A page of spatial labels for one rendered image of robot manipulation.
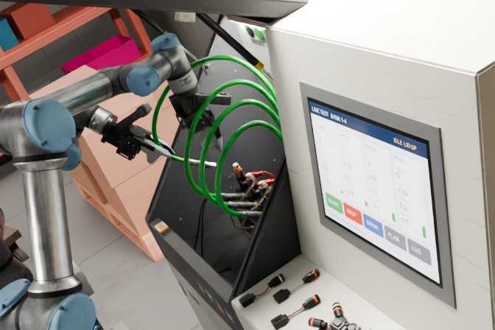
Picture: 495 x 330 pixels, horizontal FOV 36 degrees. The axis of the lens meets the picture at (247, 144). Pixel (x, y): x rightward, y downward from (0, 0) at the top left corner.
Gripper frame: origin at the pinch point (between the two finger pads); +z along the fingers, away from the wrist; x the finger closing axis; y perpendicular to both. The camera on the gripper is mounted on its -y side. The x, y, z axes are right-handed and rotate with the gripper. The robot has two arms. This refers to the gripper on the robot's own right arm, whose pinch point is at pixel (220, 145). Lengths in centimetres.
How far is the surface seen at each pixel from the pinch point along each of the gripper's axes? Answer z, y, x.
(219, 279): 24.1, 21.5, 19.9
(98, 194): 95, 15, -243
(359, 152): -15, -6, 70
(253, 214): 10.2, 6.9, 25.0
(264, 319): 21, 22, 49
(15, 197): 119, 58, -378
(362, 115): -23, -8, 73
